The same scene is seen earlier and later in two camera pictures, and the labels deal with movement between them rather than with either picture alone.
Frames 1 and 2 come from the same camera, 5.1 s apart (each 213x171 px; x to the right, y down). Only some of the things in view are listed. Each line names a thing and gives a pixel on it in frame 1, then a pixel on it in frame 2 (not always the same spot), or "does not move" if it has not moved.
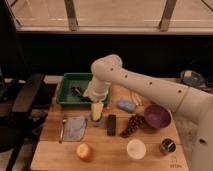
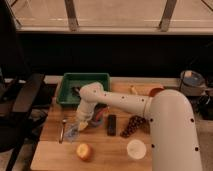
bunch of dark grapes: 134,122 does not move
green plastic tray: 80,81 does not move
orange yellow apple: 84,152 does not move
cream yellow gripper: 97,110 → 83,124
